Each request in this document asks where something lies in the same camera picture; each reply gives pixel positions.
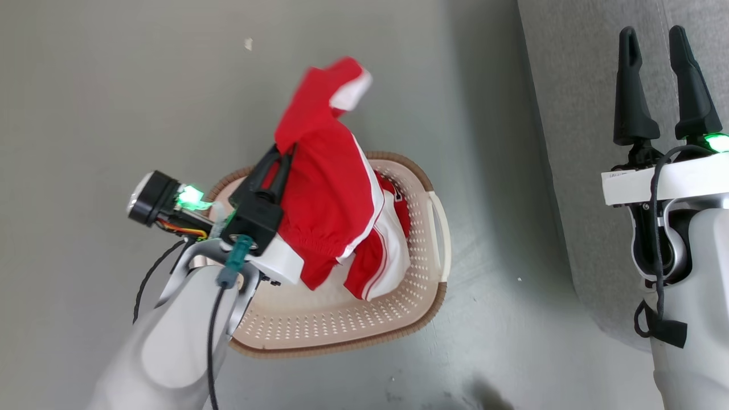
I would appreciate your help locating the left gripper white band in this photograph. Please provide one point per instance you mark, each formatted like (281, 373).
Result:
(279, 262)

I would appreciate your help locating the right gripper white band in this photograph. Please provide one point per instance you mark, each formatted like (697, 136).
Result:
(632, 185)

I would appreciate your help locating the red garment with white cuff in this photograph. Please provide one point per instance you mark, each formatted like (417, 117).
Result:
(324, 188)

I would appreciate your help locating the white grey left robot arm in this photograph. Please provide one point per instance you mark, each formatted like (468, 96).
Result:
(171, 341)

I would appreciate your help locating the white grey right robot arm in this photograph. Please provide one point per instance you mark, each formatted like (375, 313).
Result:
(706, 341)

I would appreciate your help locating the beige perforated laundry basket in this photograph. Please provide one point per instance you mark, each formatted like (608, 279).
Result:
(342, 319)

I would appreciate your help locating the grey fabric sofa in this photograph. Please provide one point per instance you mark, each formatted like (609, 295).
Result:
(569, 114)

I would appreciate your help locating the red garment with white stripes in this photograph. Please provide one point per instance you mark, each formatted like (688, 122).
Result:
(364, 267)

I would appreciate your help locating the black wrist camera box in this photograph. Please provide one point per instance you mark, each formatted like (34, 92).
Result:
(253, 219)

